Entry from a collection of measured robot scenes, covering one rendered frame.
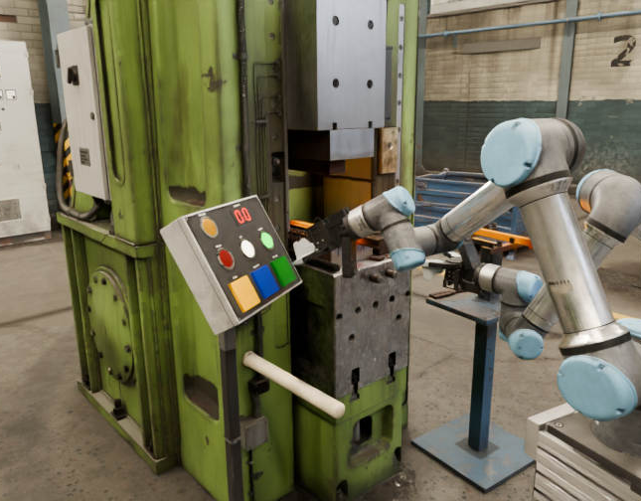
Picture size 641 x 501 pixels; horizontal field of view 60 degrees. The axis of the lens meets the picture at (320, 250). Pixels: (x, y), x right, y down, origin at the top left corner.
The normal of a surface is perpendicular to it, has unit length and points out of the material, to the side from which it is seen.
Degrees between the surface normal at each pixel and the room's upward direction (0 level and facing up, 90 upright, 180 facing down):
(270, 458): 90
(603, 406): 96
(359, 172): 90
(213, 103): 89
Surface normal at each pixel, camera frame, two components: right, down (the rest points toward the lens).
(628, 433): -0.60, -0.10
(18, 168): 0.70, 0.18
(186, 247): -0.40, 0.24
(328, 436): -0.75, 0.17
